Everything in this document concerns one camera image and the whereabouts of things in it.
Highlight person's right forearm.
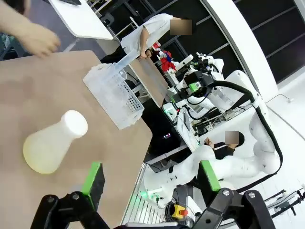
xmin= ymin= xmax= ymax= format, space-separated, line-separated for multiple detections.
xmin=0 ymin=13 xmax=31 ymax=46

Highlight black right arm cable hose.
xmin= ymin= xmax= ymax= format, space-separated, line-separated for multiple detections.
xmin=213 ymin=80 xmax=284 ymax=191

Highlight clear plastic measuring beaker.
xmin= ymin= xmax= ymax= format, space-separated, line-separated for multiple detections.
xmin=104 ymin=68 xmax=129 ymax=105

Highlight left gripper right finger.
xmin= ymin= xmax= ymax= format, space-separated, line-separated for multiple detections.
xmin=193 ymin=159 xmax=274 ymax=229

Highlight person's right hand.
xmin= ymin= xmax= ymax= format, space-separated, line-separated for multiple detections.
xmin=22 ymin=23 xmax=61 ymax=59

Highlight clear plastic graduated cylinder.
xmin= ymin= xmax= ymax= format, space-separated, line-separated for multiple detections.
xmin=108 ymin=50 xmax=139 ymax=79

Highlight translucent plastic Erlenmeyer flask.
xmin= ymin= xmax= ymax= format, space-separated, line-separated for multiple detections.
xmin=22 ymin=109 xmax=89 ymax=175

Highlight person in white T-shirt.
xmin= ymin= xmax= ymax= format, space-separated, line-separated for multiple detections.
xmin=120 ymin=13 xmax=193 ymax=60

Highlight black flat tray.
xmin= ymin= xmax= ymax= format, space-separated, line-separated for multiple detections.
xmin=58 ymin=0 xmax=82 ymax=6

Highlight seated person in black top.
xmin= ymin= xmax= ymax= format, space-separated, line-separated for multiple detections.
xmin=204 ymin=130 xmax=245 ymax=160

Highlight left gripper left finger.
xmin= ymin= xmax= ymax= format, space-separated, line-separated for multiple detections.
xmin=30 ymin=161 xmax=112 ymax=229

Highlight yellow emergency stop button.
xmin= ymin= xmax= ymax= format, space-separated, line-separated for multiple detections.
xmin=171 ymin=204 xmax=188 ymax=219

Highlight white perforated plastic basket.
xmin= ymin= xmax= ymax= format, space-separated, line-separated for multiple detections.
xmin=82 ymin=62 xmax=145 ymax=131

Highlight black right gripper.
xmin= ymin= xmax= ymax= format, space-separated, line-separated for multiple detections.
xmin=170 ymin=71 xmax=214 ymax=104

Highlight brown topped work table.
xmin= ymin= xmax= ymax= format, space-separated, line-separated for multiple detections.
xmin=129 ymin=57 xmax=170 ymax=108

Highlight white round flask stopper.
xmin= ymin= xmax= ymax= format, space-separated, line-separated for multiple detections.
xmin=61 ymin=109 xmax=89 ymax=138

